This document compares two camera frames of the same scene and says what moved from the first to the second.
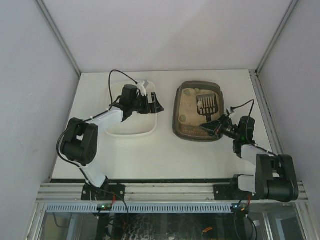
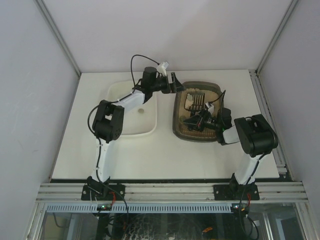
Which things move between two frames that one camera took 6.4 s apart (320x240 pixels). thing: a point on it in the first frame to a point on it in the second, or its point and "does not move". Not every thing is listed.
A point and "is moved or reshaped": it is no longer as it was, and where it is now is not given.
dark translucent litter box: [196, 103] does not move
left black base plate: [108, 192] does not move
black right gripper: [219, 127] to [198, 121]
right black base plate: [233, 192] does not move
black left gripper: [150, 106] to [171, 83]
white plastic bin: [138, 124] does not move
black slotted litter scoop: [207, 105] is moved or reshaped
